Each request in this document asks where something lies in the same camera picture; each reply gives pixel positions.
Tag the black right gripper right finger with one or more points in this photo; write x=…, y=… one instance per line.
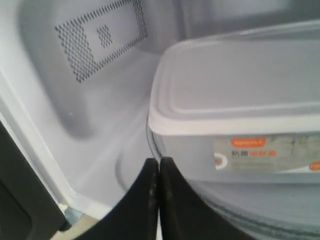
x=183, y=215

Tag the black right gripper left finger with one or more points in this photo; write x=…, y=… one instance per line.
x=135, y=216

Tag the white plastic lidded container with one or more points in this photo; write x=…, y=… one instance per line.
x=240, y=107

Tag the white microwave oven body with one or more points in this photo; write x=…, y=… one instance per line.
x=76, y=77

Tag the glass turntable plate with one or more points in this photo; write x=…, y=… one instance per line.
x=262, y=211

